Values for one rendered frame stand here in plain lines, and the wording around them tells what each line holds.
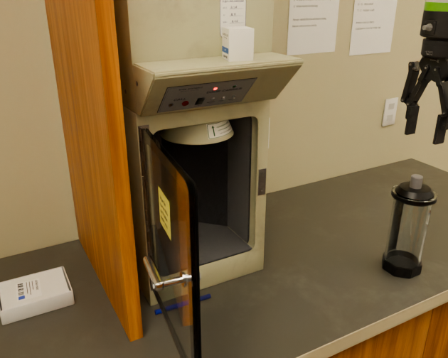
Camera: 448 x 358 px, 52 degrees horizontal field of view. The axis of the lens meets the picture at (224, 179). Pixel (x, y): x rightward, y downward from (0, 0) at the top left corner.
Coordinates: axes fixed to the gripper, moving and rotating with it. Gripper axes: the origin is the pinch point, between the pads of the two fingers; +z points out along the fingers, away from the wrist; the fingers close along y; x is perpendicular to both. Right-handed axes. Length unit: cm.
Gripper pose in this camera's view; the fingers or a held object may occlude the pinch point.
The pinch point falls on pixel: (425, 127)
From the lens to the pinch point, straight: 119.4
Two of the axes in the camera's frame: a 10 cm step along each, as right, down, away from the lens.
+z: 0.0, 9.2, 3.9
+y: 4.7, 3.5, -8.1
